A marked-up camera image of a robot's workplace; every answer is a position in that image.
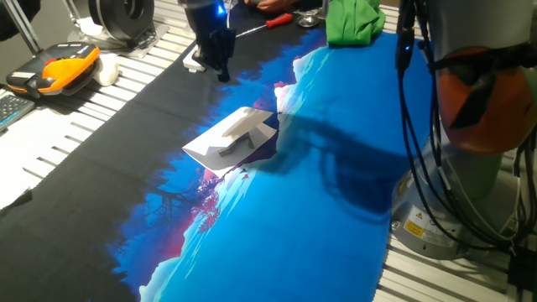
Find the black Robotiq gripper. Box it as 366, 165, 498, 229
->
178, 0, 237, 83

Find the white paper sheet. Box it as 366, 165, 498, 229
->
182, 106, 279, 173

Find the dark sleeved forearm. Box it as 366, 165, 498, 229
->
0, 0, 42, 42

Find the seated person's left hand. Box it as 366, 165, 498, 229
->
243, 0, 300, 13

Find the small silver metal dish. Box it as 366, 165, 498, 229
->
295, 12, 321, 29

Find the black round fan housing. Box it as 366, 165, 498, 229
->
86, 0, 156, 43

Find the white rounded lump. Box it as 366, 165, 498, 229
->
92, 53, 121, 87

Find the green cloth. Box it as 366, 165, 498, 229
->
325, 0, 387, 47

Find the orange black teach pendant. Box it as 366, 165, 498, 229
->
5, 41, 102, 99

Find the blue black printed cloth mat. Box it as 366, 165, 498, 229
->
0, 3, 437, 302

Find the dark computer keyboard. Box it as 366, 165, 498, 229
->
0, 88, 36, 133

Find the red handled screwdriver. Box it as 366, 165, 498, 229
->
235, 12, 295, 39

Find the grey fan base plate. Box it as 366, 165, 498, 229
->
69, 23, 171, 60

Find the grey metal bracket weight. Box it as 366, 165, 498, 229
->
217, 132, 256, 158

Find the slanted aluminium frame post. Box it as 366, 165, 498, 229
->
2, 0, 44, 55

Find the black strap on arm base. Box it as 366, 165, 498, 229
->
430, 41, 537, 132

